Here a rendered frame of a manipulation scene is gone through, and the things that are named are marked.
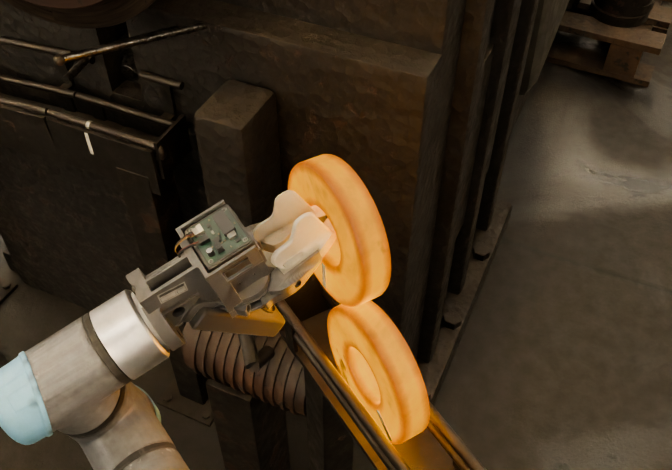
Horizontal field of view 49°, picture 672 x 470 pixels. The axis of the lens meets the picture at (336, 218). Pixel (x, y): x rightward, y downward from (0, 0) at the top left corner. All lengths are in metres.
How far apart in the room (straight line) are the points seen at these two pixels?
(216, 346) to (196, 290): 0.39
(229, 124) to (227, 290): 0.34
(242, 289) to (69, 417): 0.19
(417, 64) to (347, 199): 0.30
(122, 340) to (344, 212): 0.23
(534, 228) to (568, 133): 0.43
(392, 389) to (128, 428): 0.26
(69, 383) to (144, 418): 0.11
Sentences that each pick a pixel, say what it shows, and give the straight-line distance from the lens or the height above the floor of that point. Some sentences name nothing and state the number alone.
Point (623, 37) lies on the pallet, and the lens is 2.54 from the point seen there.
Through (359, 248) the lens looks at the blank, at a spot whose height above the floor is 0.88.
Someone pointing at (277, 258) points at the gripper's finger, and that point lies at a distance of 0.69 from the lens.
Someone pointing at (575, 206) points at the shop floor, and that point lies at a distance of 2.08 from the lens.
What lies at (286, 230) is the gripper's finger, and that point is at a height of 0.86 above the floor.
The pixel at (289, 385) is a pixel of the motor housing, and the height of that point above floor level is 0.50.
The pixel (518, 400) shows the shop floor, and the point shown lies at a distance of 1.65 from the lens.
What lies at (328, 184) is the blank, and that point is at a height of 0.92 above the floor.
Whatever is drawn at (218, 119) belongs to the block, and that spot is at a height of 0.80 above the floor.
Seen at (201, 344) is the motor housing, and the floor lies 0.51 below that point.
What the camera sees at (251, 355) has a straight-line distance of 1.00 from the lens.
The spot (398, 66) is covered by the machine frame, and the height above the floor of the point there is 0.87.
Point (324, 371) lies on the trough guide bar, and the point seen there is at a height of 0.68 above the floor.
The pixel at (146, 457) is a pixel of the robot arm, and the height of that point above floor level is 0.74.
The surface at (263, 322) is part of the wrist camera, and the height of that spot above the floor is 0.78.
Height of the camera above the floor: 1.38
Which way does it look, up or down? 45 degrees down
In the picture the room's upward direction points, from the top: straight up
